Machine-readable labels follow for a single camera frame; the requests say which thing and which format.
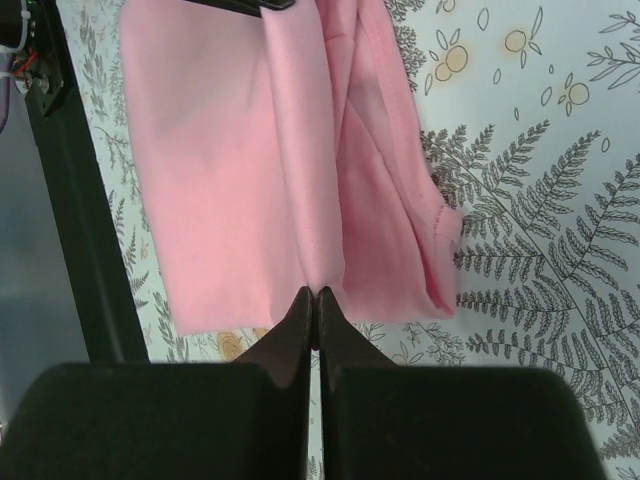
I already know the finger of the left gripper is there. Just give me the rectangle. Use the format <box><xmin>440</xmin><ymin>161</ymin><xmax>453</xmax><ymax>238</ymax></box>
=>
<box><xmin>189</xmin><ymin>0</ymin><xmax>295</xmax><ymax>18</ymax></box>

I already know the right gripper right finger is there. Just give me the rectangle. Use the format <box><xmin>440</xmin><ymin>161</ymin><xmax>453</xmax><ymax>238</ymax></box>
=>
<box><xmin>317</xmin><ymin>289</ymin><xmax>605</xmax><ymax>479</ymax></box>

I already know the pink t-shirt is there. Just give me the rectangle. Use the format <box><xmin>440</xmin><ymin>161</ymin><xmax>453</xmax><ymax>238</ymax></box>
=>
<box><xmin>120</xmin><ymin>1</ymin><xmax>461</xmax><ymax>335</ymax></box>

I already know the floral patterned table mat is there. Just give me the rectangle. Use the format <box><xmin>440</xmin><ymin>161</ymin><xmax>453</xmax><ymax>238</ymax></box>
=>
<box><xmin>62</xmin><ymin>0</ymin><xmax>640</xmax><ymax>480</ymax></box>

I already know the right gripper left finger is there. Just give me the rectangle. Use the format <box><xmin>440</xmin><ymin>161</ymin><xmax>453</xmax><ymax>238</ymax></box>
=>
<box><xmin>1</xmin><ymin>288</ymin><xmax>314</xmax><ymax>479</ymax></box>

